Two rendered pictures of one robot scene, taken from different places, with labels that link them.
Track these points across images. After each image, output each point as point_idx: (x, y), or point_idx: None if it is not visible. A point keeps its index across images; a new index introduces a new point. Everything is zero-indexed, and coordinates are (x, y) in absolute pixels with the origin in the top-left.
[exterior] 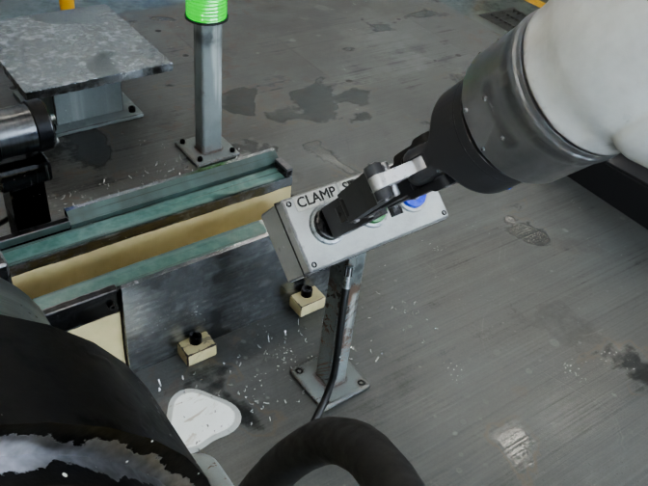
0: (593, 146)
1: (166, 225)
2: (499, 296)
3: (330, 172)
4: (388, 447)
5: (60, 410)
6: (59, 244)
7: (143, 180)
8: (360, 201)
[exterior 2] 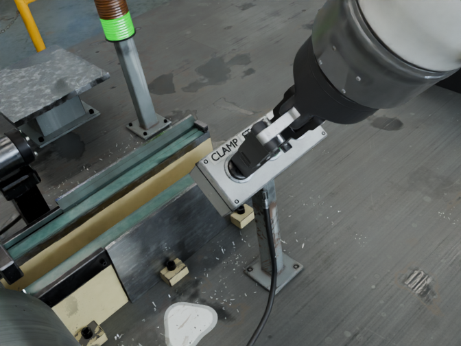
0: (442, 65)
1: (129, 191)
2: (378, 175)
3: (236, 117)
4: None
5: None
6: (57, 226)
7: (110, 159)
8: (255, 152)
